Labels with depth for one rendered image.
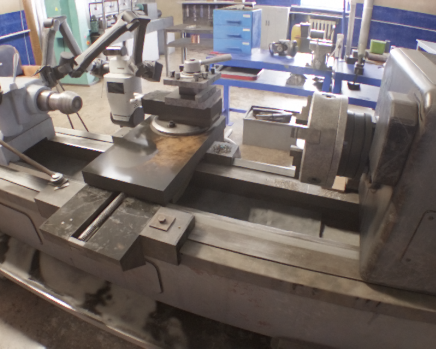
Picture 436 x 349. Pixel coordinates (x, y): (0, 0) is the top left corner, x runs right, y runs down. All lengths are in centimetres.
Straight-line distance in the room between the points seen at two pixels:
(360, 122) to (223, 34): 221
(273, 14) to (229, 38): 473
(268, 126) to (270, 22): 489
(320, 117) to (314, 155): 9
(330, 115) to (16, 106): 111
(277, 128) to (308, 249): 213
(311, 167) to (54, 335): 152
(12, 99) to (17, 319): 121
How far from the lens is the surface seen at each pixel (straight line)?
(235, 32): 284
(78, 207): 101
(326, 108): 77
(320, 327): 102
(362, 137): 79
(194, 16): 536
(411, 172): 64
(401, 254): 77
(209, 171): 114
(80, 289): 141
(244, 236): 89
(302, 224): 111
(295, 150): 87
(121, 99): 215
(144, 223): 89
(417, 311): 89
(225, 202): 117
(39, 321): 191
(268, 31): 760
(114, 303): 132
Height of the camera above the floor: 147
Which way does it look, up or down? 34 degrees down
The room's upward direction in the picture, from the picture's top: straight up
